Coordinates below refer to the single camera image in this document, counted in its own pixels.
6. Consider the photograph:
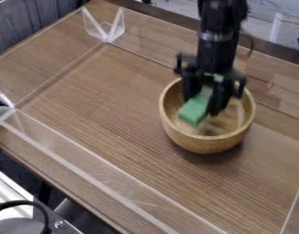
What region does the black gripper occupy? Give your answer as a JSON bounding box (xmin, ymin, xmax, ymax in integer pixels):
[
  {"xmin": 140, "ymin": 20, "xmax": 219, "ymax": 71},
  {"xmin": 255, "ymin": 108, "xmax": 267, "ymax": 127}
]
[{"xmin": 173, "ymin": 53, "xmax": 247, "ymax": 116}]

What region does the green rectangular block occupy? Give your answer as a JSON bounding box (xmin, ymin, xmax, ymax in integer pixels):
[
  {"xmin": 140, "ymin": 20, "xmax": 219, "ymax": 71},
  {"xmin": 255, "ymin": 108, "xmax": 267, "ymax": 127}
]
[{"xmin": 177, "ymin": 74, "xmax": 224, "ymax": 126}]

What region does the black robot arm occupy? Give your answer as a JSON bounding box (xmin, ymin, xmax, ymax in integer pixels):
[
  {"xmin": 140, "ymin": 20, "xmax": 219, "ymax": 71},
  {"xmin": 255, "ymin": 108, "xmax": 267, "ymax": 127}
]
[{"xmin": 173, "ymin": 0, "xmax": 248, "ymax": 123}]

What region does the brown wooden bowl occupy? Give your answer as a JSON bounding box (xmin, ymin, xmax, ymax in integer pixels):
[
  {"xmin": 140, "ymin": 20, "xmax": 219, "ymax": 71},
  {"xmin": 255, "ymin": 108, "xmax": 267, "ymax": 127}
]
[{"xmin": 159, "ymin": 79, "xmax": 256, "ymax": 154}]

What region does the white container in background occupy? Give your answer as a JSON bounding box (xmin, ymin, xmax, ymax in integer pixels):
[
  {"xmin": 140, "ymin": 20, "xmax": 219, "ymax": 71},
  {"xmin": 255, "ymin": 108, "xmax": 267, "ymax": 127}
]
[{"xmin": 268, "ymin": 11, "xmax": 299, "ymax": 50}]

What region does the clear acrylic corner bracket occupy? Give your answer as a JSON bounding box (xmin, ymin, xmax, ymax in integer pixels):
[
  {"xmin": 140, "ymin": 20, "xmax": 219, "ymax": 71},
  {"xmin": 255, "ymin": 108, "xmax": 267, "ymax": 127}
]
[{"xmin": 80, "ymin": 7, "xmax": 124, "ymax": 43}]

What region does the clear acrylic barrier wall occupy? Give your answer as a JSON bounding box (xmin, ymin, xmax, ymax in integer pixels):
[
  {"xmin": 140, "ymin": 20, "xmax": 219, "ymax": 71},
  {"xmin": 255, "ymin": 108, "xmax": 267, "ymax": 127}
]
[{"xmin": 0, "ymin": 81, "xmax": 299, "ymax": 234}]

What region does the grey metal bracket with screw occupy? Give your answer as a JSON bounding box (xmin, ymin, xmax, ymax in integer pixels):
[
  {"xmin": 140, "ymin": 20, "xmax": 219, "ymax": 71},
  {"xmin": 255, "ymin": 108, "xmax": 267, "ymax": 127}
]
[{"xmin": 33, "ymin": 203, "xmax": 82, "ymax": 234}]

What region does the black cable loop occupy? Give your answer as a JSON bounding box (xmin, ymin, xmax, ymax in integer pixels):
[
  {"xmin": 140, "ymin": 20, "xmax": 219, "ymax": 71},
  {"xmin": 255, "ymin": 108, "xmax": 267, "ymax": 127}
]
[{"xmin": 0, "ymin": 199, "xmax": 50, "ymax": 234}]

